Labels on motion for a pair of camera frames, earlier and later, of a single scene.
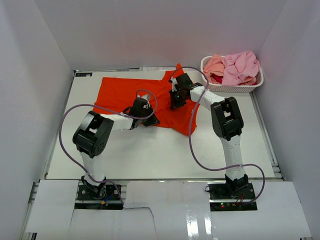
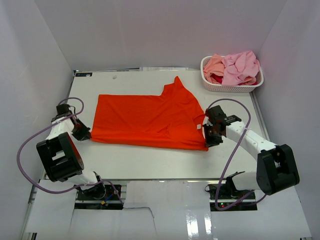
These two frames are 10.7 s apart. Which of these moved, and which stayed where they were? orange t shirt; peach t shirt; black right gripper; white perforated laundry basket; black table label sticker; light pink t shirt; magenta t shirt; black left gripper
Moved: black right gripper; orange t shirt; black left gripper
Stayed: light pink t shirt; black table label sticker; white perforated laundry basket; magenta t shirt; peach t shirt
